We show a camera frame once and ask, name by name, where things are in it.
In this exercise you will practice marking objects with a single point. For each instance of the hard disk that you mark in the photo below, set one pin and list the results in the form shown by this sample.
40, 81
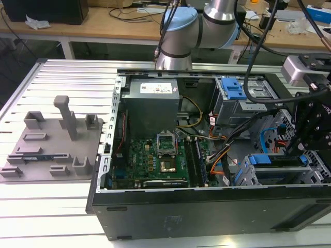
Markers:
258, 158

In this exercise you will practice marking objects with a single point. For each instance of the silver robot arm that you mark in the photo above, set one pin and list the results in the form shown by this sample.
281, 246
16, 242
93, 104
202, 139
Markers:
181, 33

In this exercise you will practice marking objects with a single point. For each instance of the silver disk bay cage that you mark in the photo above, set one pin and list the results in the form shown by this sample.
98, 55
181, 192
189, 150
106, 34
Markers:
318, 165

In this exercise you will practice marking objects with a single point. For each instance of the silver optical drive cage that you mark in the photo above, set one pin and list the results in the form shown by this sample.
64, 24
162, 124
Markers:
232, 111

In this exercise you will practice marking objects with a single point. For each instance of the blue plastic drive latch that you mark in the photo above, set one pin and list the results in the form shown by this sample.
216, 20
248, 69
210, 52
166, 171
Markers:
234, 89

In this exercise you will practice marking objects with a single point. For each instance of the blue cardboard box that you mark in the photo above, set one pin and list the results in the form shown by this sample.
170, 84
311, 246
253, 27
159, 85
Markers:
319, 13

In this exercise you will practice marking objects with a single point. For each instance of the CPU socket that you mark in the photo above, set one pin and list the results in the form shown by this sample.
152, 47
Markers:
168, 166

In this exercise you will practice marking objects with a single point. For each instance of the black graphics card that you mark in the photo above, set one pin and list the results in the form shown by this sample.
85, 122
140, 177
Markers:
165, 184

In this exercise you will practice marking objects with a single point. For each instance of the grey power supply unit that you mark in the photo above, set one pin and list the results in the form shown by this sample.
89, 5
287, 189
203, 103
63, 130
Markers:
150, 116

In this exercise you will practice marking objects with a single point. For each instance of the black PC case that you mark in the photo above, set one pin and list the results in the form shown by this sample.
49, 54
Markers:
181, 219

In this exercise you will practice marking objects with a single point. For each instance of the green motherboard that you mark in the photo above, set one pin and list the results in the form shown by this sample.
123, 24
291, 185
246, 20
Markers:
139, 155

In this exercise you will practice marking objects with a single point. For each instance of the wooden workbench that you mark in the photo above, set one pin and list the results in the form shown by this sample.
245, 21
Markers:
103, 31

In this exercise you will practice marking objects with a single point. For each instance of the grey parts rack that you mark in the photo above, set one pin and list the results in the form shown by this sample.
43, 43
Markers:
57, 152

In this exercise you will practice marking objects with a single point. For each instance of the large black box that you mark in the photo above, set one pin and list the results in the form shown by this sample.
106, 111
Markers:
44, 10

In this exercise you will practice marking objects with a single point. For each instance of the crumpled white plastic wrap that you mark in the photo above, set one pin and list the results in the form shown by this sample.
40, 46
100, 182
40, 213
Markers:
37, 22

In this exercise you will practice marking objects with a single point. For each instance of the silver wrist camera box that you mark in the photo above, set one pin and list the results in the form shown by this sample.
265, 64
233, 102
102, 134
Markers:
294, 71

